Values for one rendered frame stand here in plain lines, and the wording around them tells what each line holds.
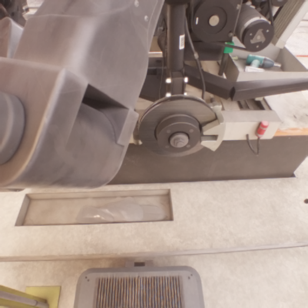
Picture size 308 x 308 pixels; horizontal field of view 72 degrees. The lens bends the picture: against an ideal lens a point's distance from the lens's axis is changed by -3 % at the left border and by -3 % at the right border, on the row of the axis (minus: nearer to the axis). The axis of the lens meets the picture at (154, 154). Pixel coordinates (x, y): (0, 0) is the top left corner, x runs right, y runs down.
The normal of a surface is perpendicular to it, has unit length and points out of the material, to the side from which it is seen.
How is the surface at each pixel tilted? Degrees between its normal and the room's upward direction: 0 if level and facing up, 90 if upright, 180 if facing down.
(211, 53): 90
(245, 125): 90
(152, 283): 0
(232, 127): 90
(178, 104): 90
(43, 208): 0
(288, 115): 0
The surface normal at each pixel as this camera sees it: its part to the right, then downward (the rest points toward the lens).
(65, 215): 0.01, -0.64
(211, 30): 0.05, 0.77
